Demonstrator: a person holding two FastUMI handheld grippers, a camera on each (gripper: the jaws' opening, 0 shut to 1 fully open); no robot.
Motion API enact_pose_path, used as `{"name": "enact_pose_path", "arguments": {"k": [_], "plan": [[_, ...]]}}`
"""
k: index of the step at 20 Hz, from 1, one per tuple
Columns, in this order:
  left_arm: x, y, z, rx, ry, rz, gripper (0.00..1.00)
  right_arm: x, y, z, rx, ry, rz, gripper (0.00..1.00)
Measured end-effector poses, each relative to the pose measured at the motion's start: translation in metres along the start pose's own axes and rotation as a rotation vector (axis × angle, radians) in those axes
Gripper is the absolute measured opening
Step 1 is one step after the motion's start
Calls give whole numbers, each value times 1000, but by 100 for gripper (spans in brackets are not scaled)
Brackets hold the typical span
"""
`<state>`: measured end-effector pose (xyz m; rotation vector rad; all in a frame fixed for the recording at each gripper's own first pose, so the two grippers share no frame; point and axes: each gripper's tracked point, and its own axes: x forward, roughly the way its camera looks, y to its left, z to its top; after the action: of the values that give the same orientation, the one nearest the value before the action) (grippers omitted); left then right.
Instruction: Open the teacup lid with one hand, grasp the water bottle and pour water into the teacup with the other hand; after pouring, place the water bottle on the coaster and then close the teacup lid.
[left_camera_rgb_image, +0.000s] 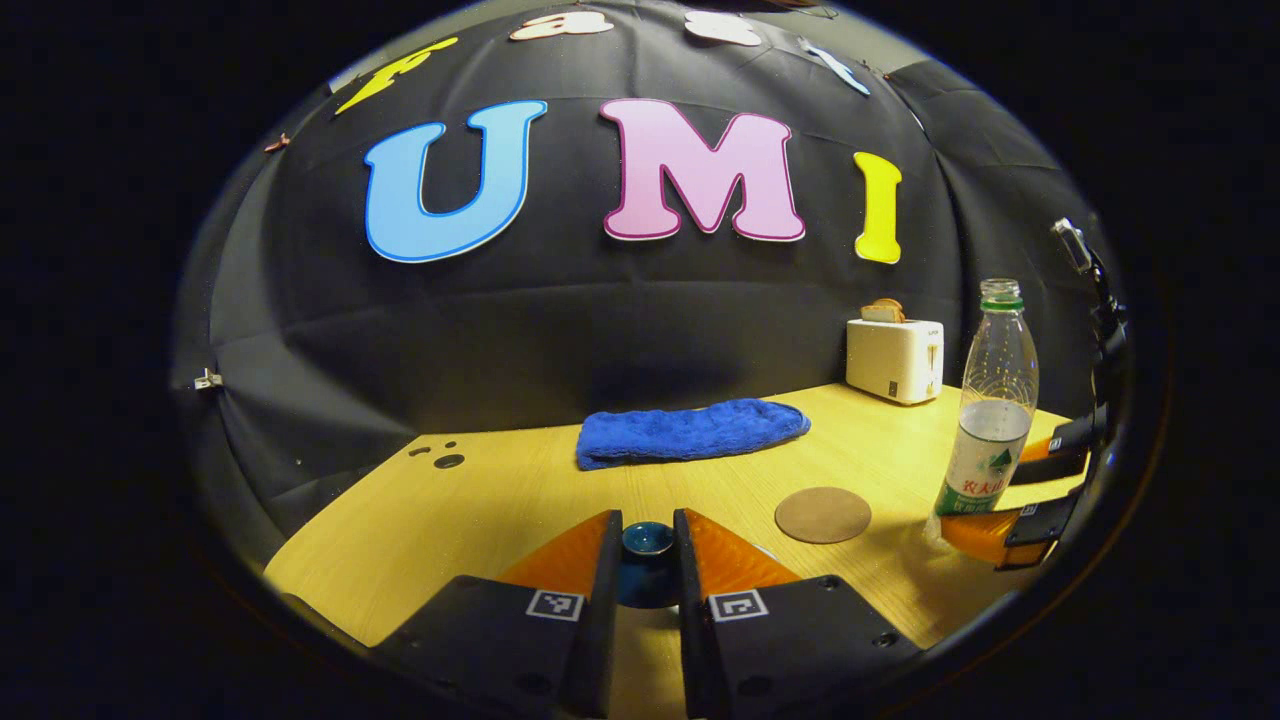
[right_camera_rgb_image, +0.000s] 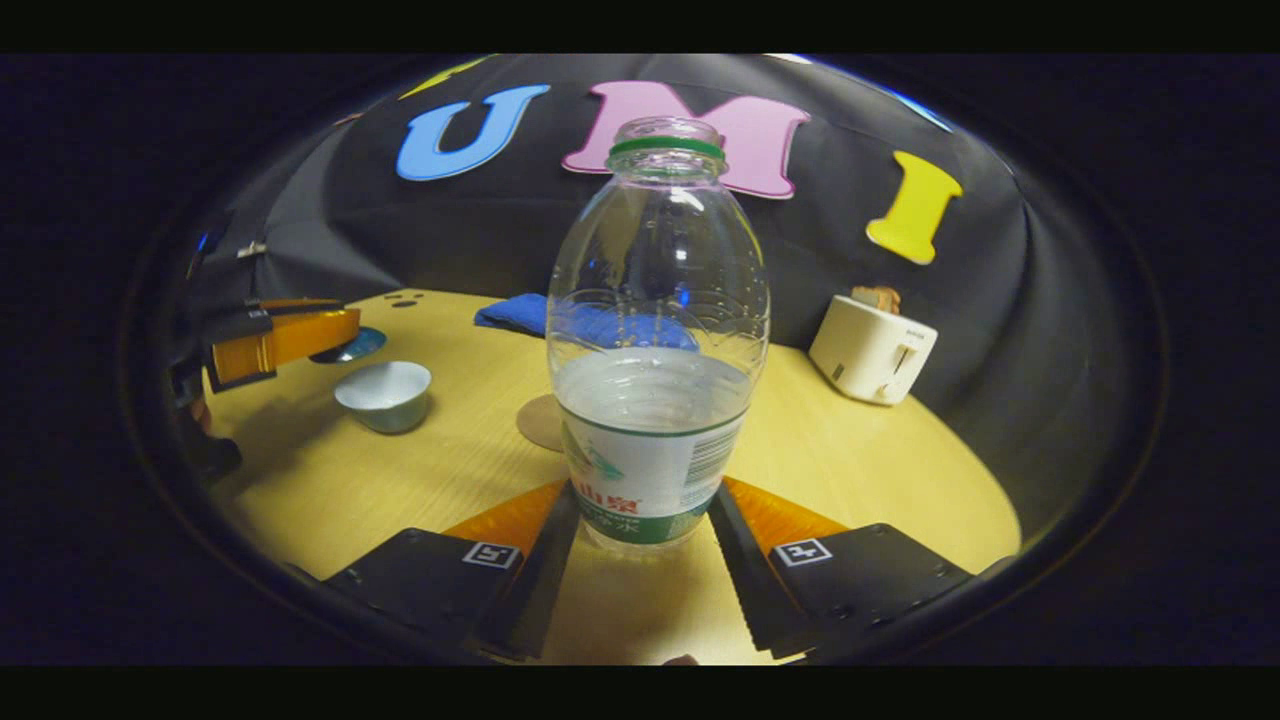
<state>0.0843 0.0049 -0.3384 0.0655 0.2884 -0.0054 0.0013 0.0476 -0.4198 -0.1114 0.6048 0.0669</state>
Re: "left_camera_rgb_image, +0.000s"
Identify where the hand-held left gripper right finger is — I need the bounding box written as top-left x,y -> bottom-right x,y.
672,508 -> 926,720

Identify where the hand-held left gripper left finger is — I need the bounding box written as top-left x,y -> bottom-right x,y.
365,508 -> 624,720

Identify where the blue teacup lid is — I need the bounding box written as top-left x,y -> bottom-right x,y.
614,520 -> 683,611

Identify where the clear plastic water bottle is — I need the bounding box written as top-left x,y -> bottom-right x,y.
934,278 -> 1041,519

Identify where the round brown coaster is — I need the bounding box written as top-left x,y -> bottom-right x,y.
774,486 -> 873,545

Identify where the blue towel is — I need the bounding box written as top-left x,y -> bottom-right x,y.
575,398 -> 812,472

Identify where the white toaster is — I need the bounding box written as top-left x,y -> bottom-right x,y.
845,317 -> 946,406

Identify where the black backdrop cloth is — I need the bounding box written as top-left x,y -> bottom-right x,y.
170,0 -> 1121,571

